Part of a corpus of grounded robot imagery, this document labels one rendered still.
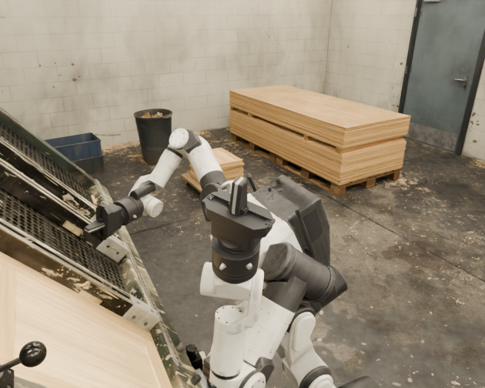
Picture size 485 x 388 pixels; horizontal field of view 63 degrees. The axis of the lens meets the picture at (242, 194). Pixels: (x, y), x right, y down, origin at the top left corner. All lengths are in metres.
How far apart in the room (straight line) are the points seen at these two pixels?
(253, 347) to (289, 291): 0.15
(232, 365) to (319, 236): 0.46
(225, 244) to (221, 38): 6.19
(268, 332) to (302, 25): 7.01
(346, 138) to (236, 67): 3.17
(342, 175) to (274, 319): 3.58
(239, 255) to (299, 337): 0.73
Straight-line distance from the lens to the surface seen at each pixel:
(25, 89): 6.06
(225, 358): 0.88
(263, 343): 0.95
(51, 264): 1.24
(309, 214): 1.10
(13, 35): 5.99
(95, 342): 1.17
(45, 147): 2.54
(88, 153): 5.26
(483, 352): 2.97
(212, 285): 0.78
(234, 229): 0.65
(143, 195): 1.43
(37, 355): 0.71
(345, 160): 4.39
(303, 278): 0.95
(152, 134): 5.32
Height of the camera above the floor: 1.89
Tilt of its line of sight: 25 degrees down
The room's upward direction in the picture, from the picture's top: straight up
